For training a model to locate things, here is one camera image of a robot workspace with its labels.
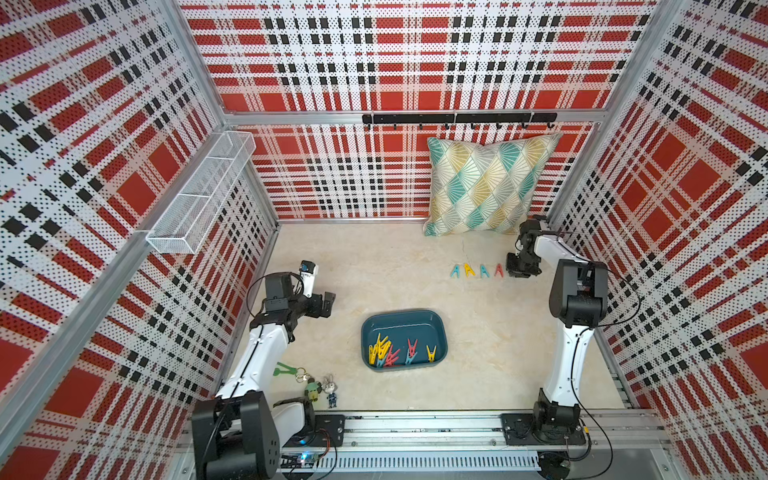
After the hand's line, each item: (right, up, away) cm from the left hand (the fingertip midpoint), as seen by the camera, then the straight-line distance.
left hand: (322, 292), depth 88 cm
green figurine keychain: (0, -24, -9) cm, 26 cm away
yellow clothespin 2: (+48, +6, +18) cm, 51 cm away
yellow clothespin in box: (+18, -16, -2) cm, 24 cm away
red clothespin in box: (+20, -19, -3) cm, 28 cm away
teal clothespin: (+44, +5, +17) cm, 47 cm away
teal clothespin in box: (+26, -19, -3) cm, 32 cm away
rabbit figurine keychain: (+5, -24, -9) cm, 26 cm away
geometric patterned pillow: (+50, +32, +6) cm, 60 cm away
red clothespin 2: (+59, +6, +17) cm, 61 cm away
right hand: (+65, +5, +16) cm, 67 cm away
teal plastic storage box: (+32, -11, +3) cm, 34 cm away
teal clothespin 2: (+53, +5, +17) cm, 56 cm away
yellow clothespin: (+32, -18, -2) cm, 37 cm away
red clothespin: (+27, -16, -1) cm, 31 cm away
